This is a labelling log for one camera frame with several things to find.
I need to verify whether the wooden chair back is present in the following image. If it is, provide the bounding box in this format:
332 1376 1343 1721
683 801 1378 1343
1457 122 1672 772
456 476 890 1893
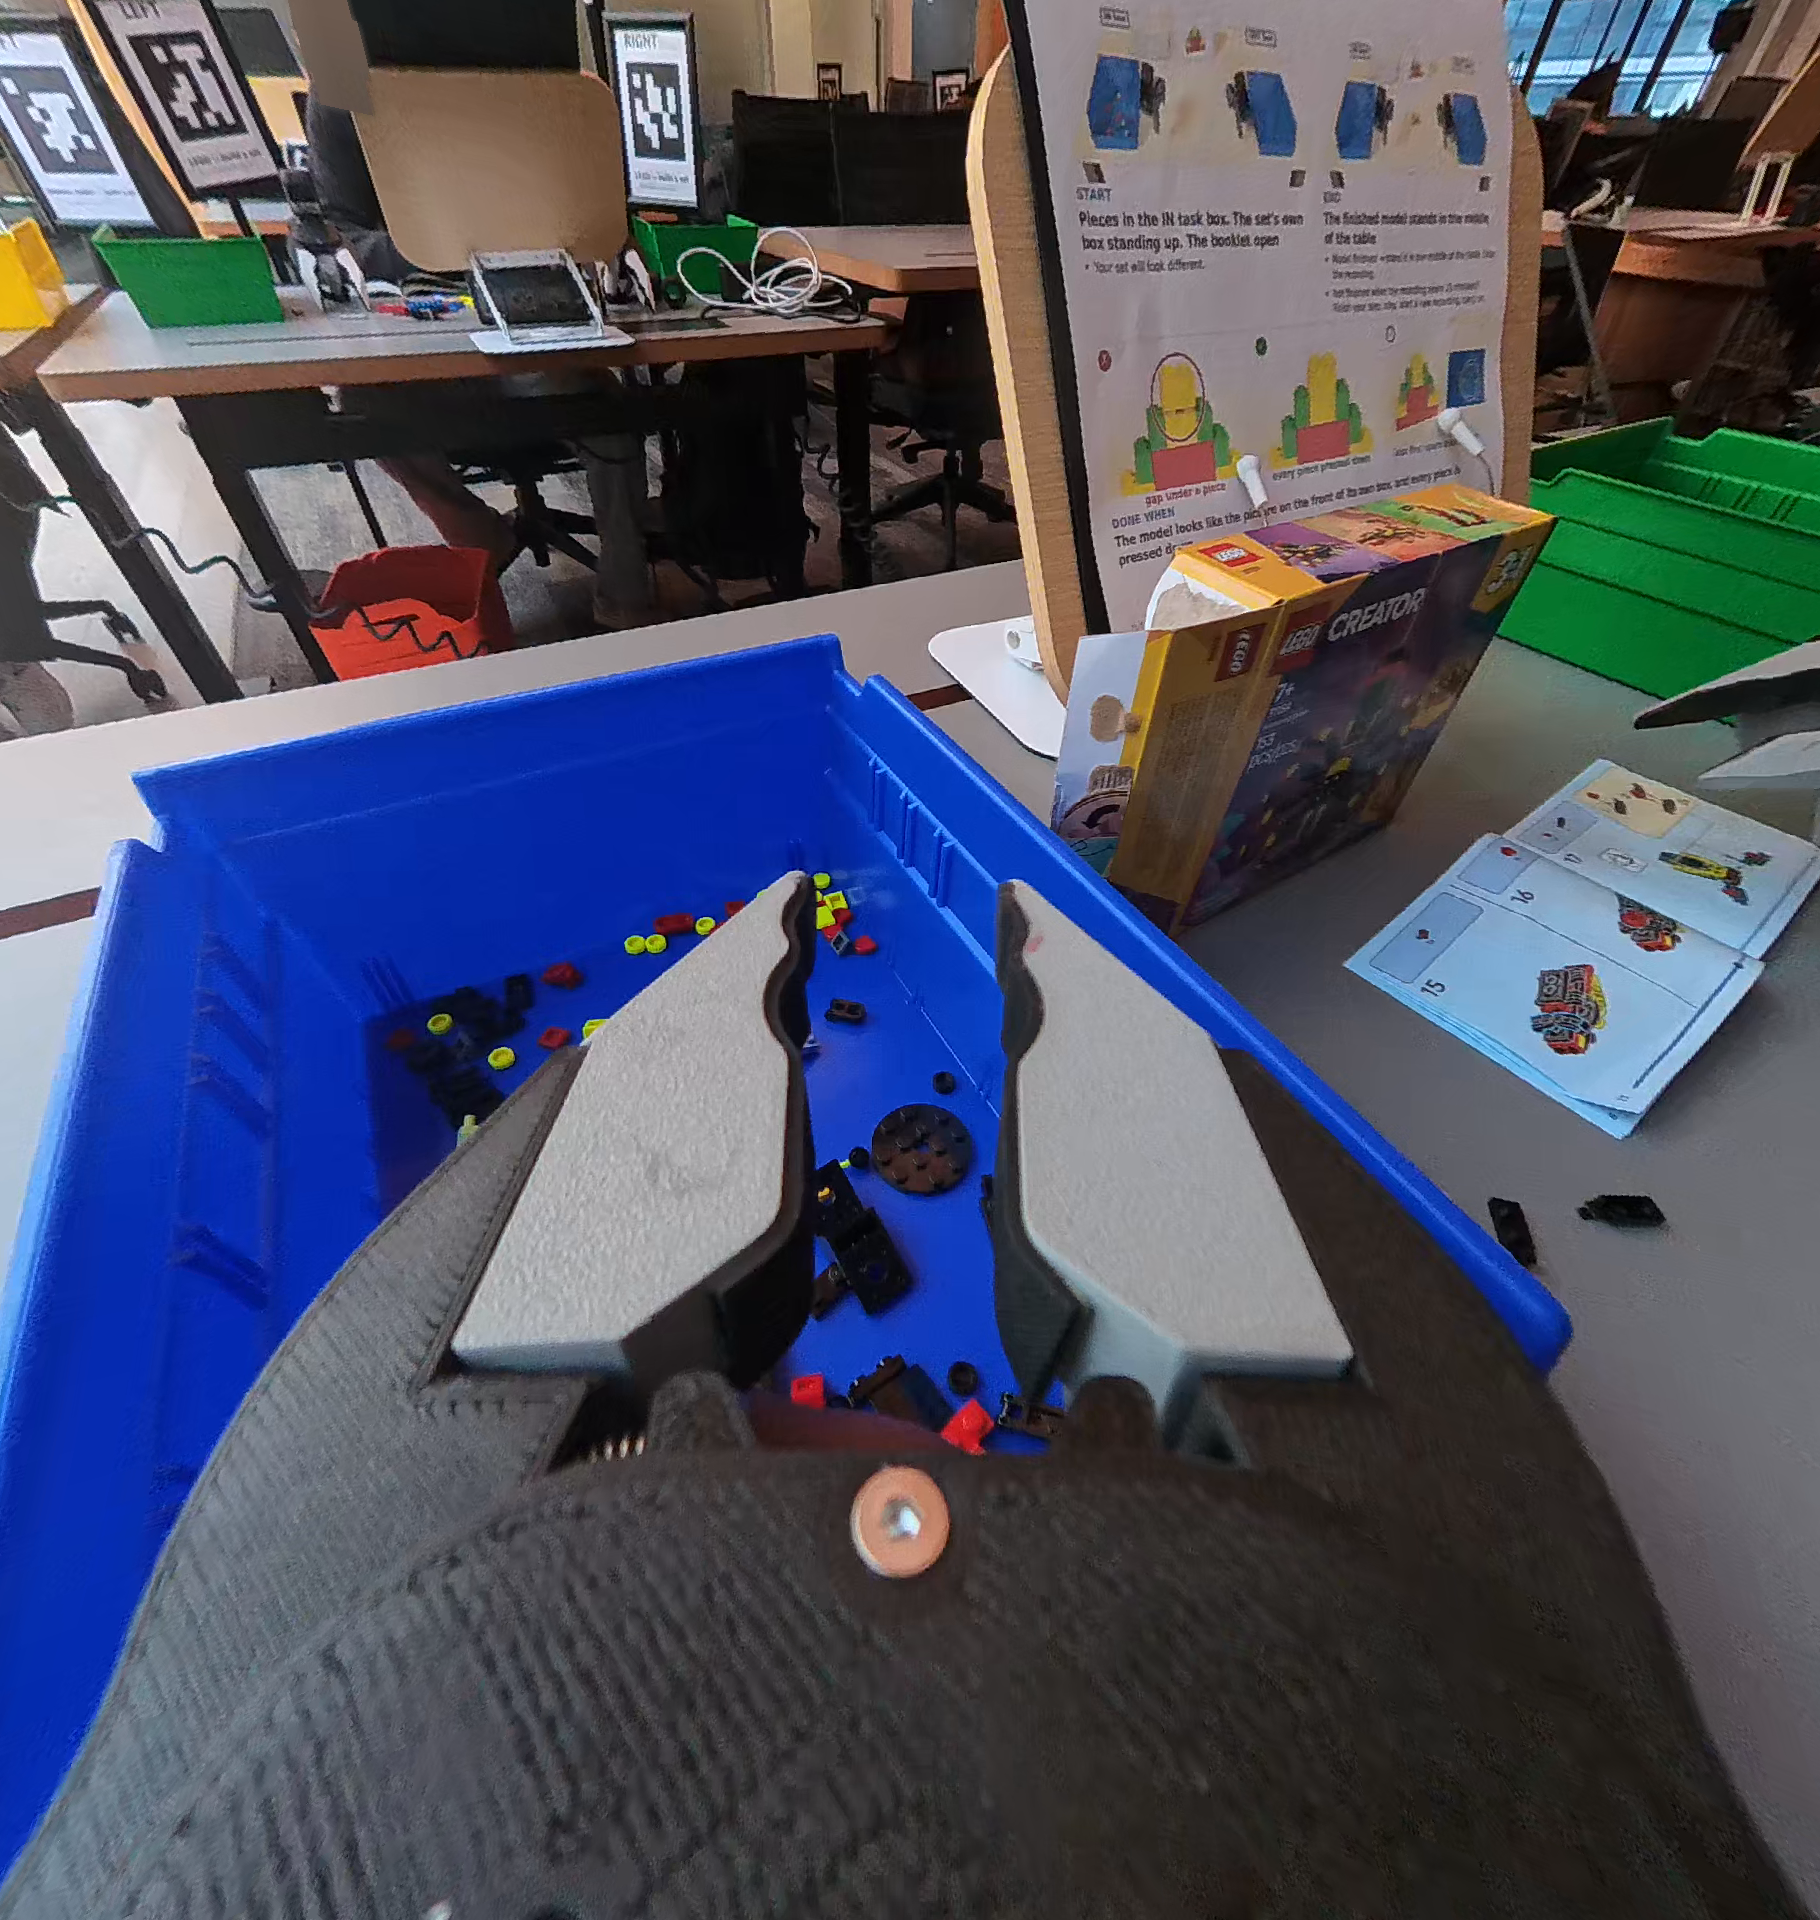
353 67 630 272

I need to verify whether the red plastic bin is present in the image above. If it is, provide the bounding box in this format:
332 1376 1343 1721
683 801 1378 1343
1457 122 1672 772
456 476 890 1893
310 544 513 682

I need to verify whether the black office chair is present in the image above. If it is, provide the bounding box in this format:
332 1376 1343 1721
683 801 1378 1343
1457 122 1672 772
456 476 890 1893
0 405 170 706

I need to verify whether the instruction poster board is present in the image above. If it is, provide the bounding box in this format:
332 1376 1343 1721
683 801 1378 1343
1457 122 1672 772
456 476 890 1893
964 45 1545 706

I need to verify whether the lego instruction booklet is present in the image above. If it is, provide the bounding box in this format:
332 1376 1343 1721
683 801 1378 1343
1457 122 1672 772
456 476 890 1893
1344 756 1820 1139

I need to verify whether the yellow plastic bin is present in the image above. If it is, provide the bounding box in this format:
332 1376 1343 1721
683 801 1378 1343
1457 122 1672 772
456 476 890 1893
0 221 70 335

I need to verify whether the white cable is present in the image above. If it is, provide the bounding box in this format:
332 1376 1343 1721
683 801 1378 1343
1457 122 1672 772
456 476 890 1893
677 224 866 320

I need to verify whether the black coiled cable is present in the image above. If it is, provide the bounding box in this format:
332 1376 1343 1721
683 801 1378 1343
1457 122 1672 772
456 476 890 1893
62 495 469 665

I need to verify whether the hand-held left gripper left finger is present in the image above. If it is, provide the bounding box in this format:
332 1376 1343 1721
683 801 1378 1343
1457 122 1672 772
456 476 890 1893
448 870 822 1390

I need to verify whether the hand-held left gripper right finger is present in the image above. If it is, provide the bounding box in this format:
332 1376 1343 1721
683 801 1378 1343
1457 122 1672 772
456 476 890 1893
992 881 1356 1464

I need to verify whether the black round lego plate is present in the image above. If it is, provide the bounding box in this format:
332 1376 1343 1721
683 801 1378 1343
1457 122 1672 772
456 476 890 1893
873 1103 980 1195

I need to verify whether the black white marker sign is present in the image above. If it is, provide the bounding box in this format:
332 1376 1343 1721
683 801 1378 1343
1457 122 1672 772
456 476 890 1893
0 15 162 231
607 13 702 210
77 0 286 197

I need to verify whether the white stand base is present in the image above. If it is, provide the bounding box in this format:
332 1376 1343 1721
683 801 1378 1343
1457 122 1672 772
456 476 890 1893
928 613 1093 756

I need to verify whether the pile of lego pieces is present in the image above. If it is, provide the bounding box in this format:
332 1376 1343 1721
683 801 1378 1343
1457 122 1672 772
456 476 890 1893
378 877 1070 1456

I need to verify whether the lego set cardboard box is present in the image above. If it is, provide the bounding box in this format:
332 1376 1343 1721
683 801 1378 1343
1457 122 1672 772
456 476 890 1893
1052 487 1557 934

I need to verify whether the tablet in white stand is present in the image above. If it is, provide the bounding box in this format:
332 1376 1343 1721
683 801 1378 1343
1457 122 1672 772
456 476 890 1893
467 247 634 354

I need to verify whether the green plastic bin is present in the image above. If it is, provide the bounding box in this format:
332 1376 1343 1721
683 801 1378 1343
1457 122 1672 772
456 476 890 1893
1495 417 1820 699
92 224 286 330
630 214 761 300

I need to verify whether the blue plastic bin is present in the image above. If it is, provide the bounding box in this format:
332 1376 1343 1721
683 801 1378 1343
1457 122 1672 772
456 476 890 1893
0 633 1574 1920

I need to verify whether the wooden easel stand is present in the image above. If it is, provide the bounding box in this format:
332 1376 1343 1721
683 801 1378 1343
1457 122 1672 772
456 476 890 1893
1734 41 1820 217

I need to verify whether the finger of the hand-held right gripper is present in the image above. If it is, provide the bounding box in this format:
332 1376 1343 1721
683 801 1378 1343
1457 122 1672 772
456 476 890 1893
1696 719 1820 794
1634 631 1820 731

